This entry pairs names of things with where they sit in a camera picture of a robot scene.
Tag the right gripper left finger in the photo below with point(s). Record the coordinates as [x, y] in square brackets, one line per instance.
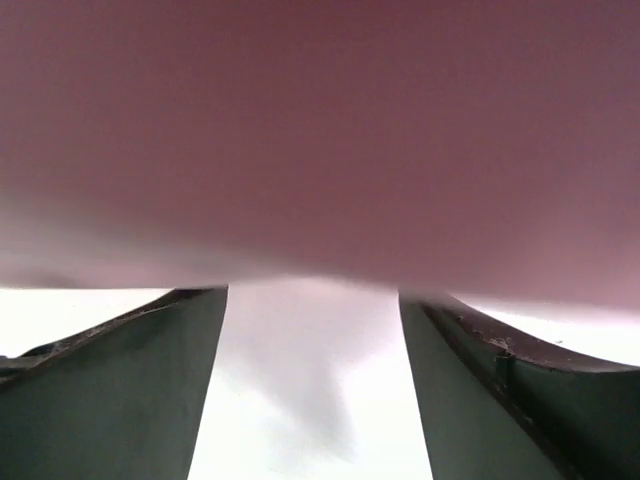
[119, 401]

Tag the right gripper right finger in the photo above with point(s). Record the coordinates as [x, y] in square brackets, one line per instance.
[498, 403]

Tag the pink satin rose pillowcase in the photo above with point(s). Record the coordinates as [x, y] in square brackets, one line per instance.
[485, 148]

